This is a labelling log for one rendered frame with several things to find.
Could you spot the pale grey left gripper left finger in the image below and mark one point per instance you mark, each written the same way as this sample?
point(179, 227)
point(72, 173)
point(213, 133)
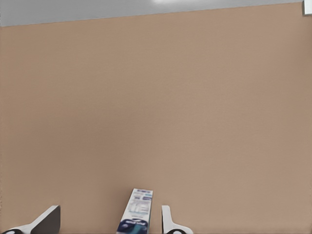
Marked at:
point(46, 220)

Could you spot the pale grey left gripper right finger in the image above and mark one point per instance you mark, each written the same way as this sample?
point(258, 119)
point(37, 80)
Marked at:
point(167, 220)

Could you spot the white and blue printed box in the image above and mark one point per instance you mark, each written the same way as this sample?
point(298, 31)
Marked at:
point(137, 212)

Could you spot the silver frame post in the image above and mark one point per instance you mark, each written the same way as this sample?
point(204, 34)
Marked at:
point(307, 7)

